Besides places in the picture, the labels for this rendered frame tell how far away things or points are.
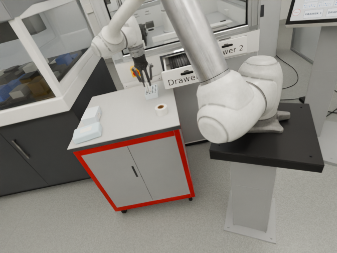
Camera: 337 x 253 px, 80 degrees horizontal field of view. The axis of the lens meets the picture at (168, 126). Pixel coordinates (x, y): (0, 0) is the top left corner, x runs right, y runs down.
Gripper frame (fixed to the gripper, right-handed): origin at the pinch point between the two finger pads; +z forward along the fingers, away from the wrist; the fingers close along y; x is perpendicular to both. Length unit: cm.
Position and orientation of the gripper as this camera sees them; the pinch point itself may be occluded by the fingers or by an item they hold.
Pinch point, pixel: (147, 86)
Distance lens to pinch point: 132.8
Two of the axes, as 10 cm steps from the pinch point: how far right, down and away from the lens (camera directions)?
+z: 2.2, 7.7, 6.0
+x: 0.2, -6.2, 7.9
